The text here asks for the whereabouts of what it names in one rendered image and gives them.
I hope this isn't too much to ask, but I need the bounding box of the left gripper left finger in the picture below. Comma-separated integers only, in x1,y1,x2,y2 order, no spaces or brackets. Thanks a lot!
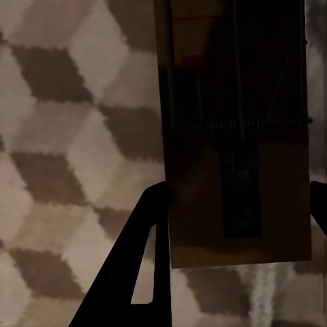
69,181,172,327

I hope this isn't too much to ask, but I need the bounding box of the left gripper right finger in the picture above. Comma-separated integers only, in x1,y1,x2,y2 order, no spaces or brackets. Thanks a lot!
310,181,327,236

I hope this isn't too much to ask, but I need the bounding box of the mousetrap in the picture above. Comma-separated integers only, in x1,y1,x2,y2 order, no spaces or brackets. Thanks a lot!
154,0,313,269

